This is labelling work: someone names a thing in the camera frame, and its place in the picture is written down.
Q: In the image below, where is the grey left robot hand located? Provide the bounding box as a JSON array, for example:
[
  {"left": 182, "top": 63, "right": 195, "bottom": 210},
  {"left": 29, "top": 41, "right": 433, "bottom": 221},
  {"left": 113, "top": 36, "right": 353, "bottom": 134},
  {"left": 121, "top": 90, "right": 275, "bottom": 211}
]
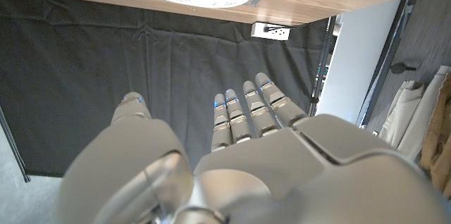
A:
[{"left": 56, "top": 72, "right": 451, "bottom": 224}]

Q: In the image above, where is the black backdrop stand pole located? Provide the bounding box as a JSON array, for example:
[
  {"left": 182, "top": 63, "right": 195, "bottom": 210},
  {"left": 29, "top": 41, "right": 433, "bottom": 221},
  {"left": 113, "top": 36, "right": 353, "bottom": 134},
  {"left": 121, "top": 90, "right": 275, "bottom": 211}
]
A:
[
  {"left": 308, "top": 15, "right": 338, "bottom": 118},
  {"left": 0, "top": 106, "right": 32, "bottom": 183}
]

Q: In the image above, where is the beige hanging garment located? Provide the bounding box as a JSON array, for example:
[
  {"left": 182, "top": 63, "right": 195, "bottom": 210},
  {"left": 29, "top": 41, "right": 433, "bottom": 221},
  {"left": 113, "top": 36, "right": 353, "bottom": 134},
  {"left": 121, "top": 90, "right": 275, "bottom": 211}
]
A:
[{"left": 378, "top": 65, "right": 451, "bottom": 161}]

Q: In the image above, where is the white power strip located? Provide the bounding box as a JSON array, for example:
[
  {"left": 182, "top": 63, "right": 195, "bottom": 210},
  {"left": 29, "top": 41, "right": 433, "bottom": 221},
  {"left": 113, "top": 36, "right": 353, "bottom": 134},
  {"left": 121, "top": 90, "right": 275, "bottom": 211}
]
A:
[{"left": 250, "top": 22, "right": 291, "bottom": 41}]

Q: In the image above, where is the brown hanging garment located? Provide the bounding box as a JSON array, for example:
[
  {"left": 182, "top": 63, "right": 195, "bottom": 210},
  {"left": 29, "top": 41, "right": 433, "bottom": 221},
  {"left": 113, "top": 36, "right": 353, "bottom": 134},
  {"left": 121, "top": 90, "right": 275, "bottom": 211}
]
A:
[{"left": 419, "top": 72, "right": 451, "bottom": 200}]

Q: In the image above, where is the dark wooden door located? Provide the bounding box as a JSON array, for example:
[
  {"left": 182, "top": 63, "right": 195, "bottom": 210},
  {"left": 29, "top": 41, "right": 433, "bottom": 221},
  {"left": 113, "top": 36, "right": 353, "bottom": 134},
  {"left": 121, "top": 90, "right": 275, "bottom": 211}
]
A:
[{"left": 355, "top": 0, "right": 451, "bottom": 133}]

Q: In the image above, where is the black door handle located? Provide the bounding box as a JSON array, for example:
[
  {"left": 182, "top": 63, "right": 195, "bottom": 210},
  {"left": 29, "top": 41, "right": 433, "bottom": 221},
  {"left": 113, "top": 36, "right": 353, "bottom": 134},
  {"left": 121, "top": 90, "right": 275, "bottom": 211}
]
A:
[{"left": 390, "top": 62, "right": 417, "bottom": 75}]

